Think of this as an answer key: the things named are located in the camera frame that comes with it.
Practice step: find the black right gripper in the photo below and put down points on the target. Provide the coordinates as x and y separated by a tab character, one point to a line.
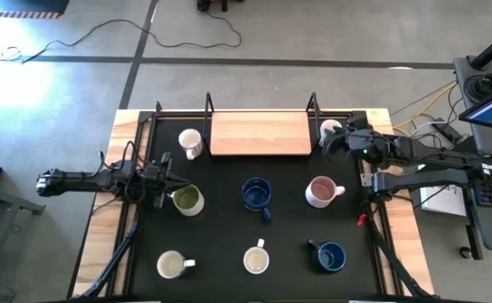
362	141

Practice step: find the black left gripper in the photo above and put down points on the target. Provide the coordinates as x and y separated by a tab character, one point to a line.
165	187

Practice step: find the white mug green inside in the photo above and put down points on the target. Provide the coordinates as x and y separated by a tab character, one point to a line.
189	200

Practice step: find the white mug teal flower pattern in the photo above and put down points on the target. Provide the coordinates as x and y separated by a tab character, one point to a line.
329	125

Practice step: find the white mug red lattice pattern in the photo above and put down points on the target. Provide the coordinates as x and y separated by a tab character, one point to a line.
189	139

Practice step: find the white mug pink inside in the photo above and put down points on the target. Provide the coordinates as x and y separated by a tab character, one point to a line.
322	190

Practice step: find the glossy dark blue mug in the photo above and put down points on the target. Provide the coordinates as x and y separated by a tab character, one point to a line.
256	193

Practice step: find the white mug navy flower print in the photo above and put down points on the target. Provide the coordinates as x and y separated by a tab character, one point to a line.
170	264

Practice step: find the blue white patterned mug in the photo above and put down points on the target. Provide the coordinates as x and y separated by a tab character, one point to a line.
256	260

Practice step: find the matte dark mug blue inside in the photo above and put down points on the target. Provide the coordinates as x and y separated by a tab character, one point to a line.
332	256

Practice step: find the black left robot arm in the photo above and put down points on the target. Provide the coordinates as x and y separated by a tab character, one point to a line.
81	180

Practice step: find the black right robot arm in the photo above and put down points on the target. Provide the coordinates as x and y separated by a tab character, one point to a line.
431	179

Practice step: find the black table mat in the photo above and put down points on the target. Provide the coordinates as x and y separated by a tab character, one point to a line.
220	235

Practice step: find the red tag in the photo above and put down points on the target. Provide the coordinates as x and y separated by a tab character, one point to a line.
362	219

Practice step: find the black power strip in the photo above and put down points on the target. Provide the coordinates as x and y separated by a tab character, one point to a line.
448	132

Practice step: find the white booklet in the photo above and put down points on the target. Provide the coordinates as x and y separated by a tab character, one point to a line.
444	202

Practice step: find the black caster wheel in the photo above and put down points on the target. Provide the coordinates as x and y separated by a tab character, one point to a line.
465	252

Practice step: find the grey side desk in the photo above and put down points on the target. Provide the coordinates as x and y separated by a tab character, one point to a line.
1	198

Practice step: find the black floor equipment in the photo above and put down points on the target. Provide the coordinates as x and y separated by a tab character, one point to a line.
206	4

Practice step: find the dark floor mat striped edge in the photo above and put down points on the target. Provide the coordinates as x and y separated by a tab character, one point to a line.
31	5

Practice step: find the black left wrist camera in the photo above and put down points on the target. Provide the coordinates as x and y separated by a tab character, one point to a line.
152	173

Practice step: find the silver metal bracket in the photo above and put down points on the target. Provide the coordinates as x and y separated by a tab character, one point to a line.
366	180

